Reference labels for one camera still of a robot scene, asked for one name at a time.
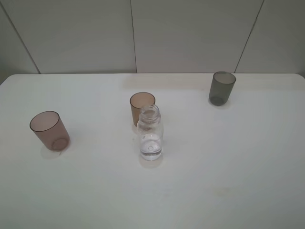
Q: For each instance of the grey translucent cup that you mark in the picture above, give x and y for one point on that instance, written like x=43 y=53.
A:
x=221 y=87

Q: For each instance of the clear plastic water bottle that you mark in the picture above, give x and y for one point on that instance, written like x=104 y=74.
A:
x=150 y=132

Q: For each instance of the pink translucent cup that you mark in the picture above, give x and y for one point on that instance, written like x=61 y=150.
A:
x=49 y=128

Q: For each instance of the orange-brown translucent cup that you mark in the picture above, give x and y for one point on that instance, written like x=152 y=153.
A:
x=138 y=101

